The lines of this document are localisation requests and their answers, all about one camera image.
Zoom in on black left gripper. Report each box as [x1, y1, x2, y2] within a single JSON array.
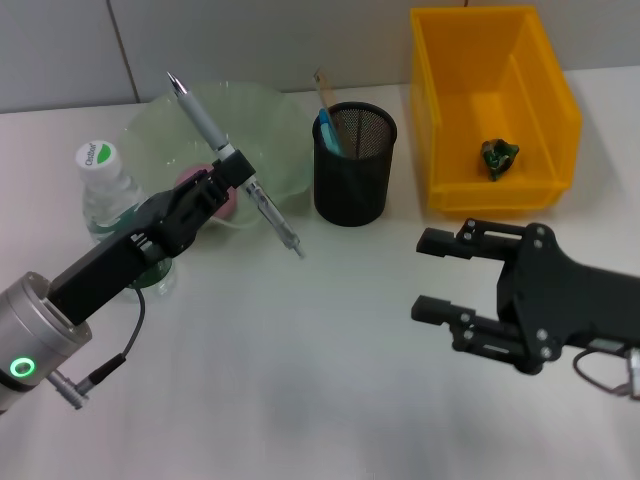
[[49, 148, 258, 326]]

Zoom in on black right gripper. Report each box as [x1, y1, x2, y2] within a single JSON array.
[[410, 217, 640, 376]]

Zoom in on pink toy peach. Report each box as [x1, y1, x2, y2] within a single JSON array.
[[174, 163, 239, 221]]

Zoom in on silver grey pen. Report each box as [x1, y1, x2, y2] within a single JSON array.
[[166, 71, 306, 260]]

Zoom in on clear water bottle green label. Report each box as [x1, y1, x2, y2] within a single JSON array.
[[74, 139, 177, 303]]

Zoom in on blue scissors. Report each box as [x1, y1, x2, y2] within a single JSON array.
[[318, 109, 347, 157]]

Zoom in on clear plastic ruler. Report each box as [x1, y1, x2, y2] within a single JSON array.
[[312, 69, 345, 151]]

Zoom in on green glass fruit bowl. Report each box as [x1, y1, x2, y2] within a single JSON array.
[[119, 82, 314, 234]]

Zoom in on black mesh pen holder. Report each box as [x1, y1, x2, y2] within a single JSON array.
[[312, 101, 398, 227]]

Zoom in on yellow plastic bin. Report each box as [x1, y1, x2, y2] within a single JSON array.
[[409, 4, 585, 216]]

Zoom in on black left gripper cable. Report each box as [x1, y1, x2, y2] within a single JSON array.
[[47, 287, 147, 411]]

